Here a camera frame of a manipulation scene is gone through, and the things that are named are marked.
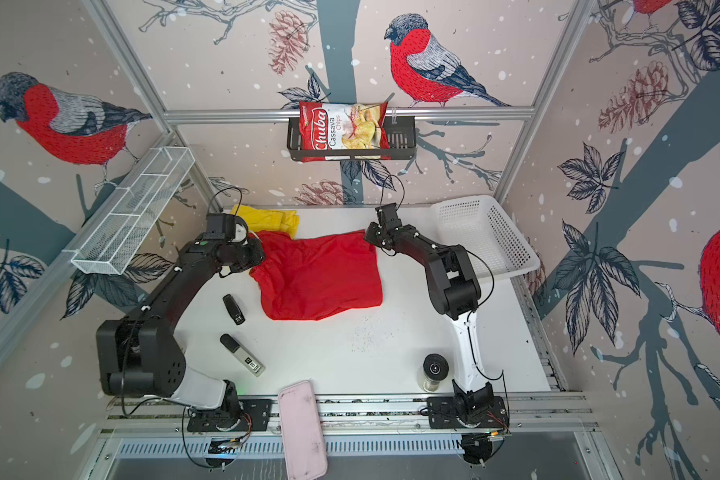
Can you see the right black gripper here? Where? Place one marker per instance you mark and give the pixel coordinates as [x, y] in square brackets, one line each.
[369, 235]

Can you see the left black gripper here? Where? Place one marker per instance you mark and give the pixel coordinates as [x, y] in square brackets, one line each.
[258, 255]

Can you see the yellow shorts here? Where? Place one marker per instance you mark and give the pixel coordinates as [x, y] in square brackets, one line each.
[258, 220]

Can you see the red shorts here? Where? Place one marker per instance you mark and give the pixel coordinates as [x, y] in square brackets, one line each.
[313, 279]

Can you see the white plastic basket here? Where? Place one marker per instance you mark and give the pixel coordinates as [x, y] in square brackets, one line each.
[480, 224]

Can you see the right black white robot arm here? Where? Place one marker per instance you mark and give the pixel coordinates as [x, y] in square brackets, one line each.
[454, 291]

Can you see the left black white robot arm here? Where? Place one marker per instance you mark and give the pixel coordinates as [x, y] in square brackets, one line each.
[139, 356]

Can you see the grey white remote device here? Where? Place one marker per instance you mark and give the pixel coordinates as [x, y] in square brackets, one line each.
[253, 365]

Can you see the red cassava chips bag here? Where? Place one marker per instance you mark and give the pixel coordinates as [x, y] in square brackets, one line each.
[328, 127]

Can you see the jar with black lid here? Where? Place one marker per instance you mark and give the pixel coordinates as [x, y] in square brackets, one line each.
[434, 370]

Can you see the pink silicone case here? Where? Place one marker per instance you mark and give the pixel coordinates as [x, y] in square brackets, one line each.
[302, 435]

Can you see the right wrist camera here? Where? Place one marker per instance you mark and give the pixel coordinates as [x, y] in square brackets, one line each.
[387, 216]

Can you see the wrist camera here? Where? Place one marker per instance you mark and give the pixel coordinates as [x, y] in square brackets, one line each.
[387, 216]
[227, 228]

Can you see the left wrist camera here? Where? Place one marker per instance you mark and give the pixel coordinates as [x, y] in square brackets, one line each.
[227, 228]

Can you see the black wall shelf basket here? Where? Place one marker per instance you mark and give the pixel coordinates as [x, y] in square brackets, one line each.
[401, 136]

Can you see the white wire wall basket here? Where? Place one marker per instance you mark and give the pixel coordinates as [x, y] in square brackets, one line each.
[137, 205]

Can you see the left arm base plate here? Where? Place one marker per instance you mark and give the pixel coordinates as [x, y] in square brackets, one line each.
[251, 415]

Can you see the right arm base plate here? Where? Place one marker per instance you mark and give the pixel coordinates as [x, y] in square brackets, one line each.
[445, 413]

